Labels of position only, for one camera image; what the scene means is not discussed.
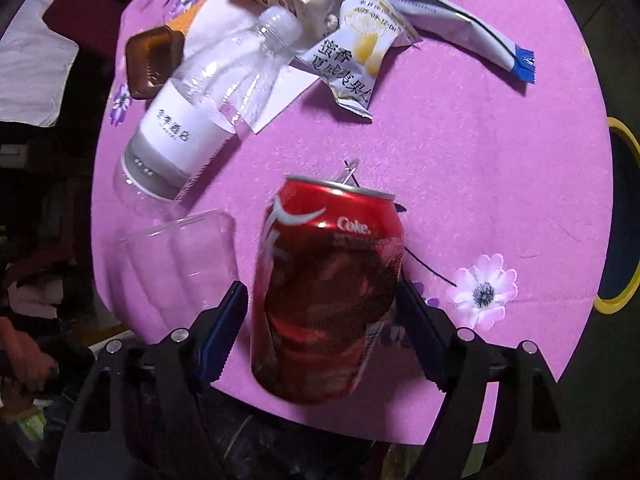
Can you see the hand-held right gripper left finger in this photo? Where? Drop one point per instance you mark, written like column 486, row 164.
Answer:
column 227, row 327

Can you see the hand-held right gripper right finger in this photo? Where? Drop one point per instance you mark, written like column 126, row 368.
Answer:
column 420, row 332

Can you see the red soda can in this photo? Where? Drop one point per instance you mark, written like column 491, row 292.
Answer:
column 325, row 285

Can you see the yellow-rimmed trash bin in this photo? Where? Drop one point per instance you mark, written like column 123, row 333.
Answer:
column 620, row 240

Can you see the clear plastic cup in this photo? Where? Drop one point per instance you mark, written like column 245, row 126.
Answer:
column 175, row 260

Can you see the purple floral tablecloth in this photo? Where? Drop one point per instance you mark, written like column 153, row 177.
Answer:
column 475, row 160

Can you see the clear plastic bottle white label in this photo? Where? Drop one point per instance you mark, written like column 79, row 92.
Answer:
column 200, row 95

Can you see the brown plastic tray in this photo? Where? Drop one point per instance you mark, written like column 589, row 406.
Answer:
column 150, row 60

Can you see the white yellow snack packet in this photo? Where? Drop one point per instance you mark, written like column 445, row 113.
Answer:
column 350, row 60

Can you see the white paper napkin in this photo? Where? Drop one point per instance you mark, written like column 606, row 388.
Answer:
column 220, row 15

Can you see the white blue-tipped tube packet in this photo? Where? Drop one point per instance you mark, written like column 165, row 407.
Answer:
column 450, row 20

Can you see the white cloth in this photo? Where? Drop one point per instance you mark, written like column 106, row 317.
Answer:
column 35, row 60

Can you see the cream drink carton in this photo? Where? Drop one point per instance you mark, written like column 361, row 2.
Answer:
column 320, row 2

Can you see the dark red chair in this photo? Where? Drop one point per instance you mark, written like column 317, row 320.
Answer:
column 85, row 20

